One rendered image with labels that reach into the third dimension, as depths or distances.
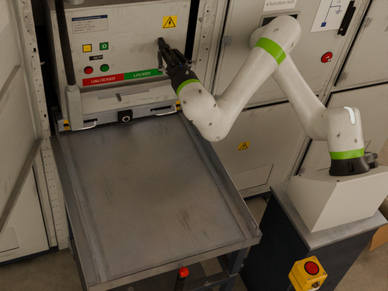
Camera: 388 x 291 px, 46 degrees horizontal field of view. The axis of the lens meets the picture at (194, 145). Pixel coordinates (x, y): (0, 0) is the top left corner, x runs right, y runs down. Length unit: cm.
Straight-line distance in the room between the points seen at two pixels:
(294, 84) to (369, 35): 58
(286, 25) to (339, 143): 47
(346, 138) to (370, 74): 82
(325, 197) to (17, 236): 144
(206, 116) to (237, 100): 17
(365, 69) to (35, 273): 196
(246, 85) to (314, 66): 68
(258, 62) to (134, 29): 46
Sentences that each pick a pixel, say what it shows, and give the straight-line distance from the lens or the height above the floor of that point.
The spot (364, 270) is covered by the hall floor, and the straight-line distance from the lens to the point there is 281.
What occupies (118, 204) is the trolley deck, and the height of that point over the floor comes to 85.
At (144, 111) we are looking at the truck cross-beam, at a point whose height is 90.
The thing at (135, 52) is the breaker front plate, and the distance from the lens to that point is 175.
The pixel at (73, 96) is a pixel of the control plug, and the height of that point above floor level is 111.
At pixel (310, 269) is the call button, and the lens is 157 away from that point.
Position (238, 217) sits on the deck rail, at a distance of 168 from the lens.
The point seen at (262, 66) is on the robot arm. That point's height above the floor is 129.
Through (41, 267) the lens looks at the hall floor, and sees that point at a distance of 254.
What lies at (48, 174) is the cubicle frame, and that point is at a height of 62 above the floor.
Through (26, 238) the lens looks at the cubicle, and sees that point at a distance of 239.
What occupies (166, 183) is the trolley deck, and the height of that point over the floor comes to 85.
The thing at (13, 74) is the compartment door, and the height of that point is 124.
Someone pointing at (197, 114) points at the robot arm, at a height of 124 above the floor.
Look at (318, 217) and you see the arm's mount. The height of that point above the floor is 85.
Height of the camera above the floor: 219
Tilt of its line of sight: 46 degrees down
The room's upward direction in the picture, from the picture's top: 10 degrees clockwise
